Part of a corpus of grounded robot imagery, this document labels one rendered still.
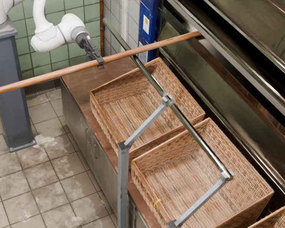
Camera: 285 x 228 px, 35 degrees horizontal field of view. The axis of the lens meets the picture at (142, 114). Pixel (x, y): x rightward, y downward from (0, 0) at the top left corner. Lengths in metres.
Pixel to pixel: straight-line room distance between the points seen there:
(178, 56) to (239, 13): 0.68
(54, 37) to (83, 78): 0.74
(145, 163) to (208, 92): 0.51
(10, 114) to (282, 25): 1.97
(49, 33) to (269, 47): 1.11
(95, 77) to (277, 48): 1.51
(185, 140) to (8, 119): 1.32
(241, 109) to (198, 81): 0.34
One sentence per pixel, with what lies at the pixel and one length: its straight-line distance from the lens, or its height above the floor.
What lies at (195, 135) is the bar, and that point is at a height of 1.17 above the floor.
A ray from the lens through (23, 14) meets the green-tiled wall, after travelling 3.45.
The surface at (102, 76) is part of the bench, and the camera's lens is 3.10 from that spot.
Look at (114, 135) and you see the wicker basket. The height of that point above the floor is 0.70.
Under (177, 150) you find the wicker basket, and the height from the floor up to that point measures 0.68.
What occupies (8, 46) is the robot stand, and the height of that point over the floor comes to 0.91.
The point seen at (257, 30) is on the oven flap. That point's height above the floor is 1.50.
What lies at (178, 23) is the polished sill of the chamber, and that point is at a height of 1.17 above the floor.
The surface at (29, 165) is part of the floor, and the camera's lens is 3.36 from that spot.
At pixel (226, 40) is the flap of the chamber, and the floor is 1.41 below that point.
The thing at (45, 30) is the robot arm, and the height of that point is 1.23.
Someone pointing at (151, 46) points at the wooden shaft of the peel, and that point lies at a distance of 2.32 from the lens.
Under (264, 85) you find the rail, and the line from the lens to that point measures 1.82.
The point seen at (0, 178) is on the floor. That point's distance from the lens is 3.32.
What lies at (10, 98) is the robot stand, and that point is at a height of 0.50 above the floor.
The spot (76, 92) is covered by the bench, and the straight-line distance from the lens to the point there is 2.98.
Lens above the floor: 2.56
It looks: 44 degrees down
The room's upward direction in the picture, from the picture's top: 4 degrees clockwise
